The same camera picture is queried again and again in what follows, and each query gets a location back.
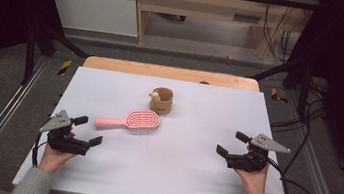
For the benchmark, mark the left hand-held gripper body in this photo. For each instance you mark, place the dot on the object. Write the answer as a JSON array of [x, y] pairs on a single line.
[[55, 123]]

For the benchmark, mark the light wooden table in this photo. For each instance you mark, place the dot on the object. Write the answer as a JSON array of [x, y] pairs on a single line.
[[163, 71]]

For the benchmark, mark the wooden desk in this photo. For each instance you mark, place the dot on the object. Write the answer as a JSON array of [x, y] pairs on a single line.
[[202, 5]]

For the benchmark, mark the white foam board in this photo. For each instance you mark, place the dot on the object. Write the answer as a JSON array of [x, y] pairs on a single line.
[[166, 177]]

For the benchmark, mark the pink hairbrush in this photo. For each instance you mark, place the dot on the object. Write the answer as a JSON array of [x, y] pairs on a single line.
[[141, 121]]

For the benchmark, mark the person's left hand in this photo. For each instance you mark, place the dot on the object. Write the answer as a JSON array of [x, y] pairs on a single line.
[[52, 160]]

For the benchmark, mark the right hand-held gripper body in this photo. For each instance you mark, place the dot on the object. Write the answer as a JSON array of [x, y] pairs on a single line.
[[268, 144]]

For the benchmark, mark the person's right hand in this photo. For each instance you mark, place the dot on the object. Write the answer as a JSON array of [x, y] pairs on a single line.
[[256, 183]]

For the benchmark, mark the yellow black tape marker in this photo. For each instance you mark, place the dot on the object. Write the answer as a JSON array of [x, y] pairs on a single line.
[[276, 95], [65, 67]]

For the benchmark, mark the brown holder cup with animal figure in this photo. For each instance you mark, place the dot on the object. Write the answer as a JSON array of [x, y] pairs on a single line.
[[162, 104]]

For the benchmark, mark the black frame strut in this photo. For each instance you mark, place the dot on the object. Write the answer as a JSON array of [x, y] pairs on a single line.
[[304, 91], [31, 55]]

